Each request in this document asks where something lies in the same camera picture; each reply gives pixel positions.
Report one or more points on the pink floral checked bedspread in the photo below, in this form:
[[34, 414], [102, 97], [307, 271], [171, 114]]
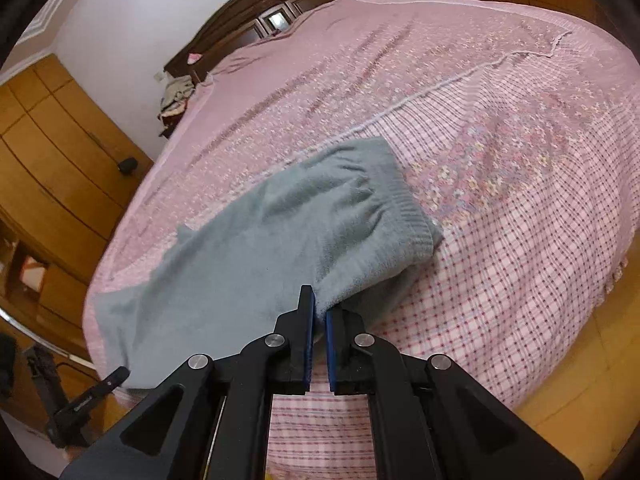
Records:
[[500, 160]]

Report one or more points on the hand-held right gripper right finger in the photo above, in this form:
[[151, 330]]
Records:
[[331, 351]]

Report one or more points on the wooden shelf unit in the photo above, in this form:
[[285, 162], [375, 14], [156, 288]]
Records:
[[35, 280]]

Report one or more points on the grey-blue fleece pants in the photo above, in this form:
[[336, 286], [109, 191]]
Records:
[[260, 240]]

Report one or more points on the light wooden wardrobe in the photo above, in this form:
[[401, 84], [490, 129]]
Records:
[[60, 160]]

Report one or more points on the dark wooden headboard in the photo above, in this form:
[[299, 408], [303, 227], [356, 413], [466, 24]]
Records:
[[235, 25]]

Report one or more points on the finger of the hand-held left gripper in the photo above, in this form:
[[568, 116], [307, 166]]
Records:
[[112, 379]]

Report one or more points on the pile of clothes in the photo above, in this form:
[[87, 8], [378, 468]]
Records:
[[177, 91]]

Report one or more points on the white wall socket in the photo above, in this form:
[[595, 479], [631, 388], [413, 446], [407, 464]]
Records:
[[158, 76]]

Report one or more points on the small pink item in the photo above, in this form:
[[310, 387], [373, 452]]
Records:
[[194, 57]]

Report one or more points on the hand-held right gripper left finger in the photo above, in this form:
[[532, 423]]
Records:
[[310, 321]]

